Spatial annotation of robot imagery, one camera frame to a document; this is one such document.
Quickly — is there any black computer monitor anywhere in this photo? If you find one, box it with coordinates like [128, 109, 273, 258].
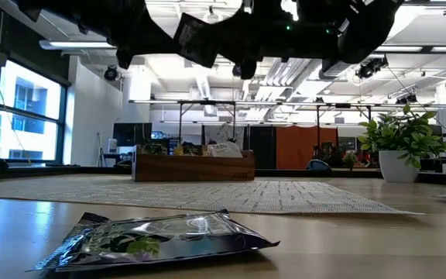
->
[113, 122, 153, 147]

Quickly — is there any wooden tea organizer box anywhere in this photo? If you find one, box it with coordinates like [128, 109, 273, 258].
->
[132, 145, 256, 183]

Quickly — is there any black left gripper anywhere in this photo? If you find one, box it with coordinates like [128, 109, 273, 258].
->
[102, 0, 180, 70]

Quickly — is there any white orange Tazo tea packet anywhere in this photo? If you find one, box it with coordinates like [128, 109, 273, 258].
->
[206, 141, 244, 159]

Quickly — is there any black ceiling camera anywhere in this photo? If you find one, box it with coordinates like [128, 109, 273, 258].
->
[356, 56, 389, 80]

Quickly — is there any small green plant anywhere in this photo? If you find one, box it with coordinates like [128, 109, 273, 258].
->
[341, 151, 359, 171]

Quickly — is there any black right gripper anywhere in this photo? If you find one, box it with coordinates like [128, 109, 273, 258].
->
[217, 11, 324, 81]

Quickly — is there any orange room divider panel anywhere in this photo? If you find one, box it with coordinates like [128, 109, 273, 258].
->
[276, 126, 339, 170]

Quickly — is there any silver green snack packet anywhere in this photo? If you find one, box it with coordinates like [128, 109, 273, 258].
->
[27, 208, 281, 272]

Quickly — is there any grey woven placemat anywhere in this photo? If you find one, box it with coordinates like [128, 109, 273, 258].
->
[0, 176, 425, 216]

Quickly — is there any green plant in white pot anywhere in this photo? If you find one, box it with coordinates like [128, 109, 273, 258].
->
[357, 103, 446, 184]

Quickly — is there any long ceiling light strip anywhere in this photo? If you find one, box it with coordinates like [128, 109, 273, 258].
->
[376, 45, 446, 53]
[39, 39, 118, 50]

